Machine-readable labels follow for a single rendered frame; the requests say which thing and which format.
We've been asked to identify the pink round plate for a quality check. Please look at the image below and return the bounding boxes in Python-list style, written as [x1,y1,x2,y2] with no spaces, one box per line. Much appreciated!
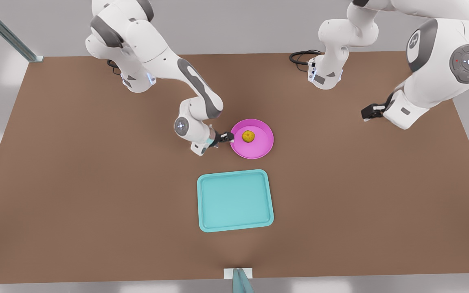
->
[230,119,274,160]

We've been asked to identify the teal rectangular tray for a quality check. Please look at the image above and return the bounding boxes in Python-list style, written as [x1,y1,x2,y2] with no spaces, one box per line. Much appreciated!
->
[197,169,274,233]

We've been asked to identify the silver frame post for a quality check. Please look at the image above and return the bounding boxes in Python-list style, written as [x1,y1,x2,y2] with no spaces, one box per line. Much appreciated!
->
[224,267,254,293]
[0,0,44,63]

